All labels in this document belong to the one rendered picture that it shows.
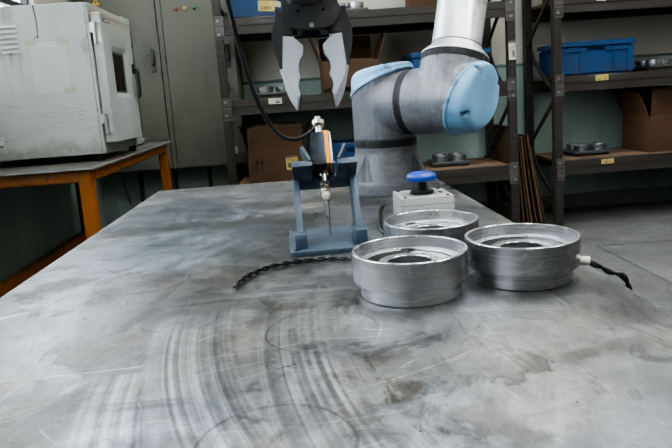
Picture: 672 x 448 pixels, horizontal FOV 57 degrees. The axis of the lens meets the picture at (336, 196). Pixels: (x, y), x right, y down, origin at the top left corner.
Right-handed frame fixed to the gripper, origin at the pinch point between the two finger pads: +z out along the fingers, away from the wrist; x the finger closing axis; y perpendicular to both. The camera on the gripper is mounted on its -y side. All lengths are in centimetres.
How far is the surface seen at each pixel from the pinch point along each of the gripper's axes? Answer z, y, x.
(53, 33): -32, 188, 94
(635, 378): 18, -46, -16
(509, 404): 18, -47, -7
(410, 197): 13.6, -0.8, -11.2
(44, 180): 25, 165, 97
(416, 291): 16.2, -30.4, -5.4
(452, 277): 15.5, -29.7, -8.7
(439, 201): 14.2, -1.8, -14.8
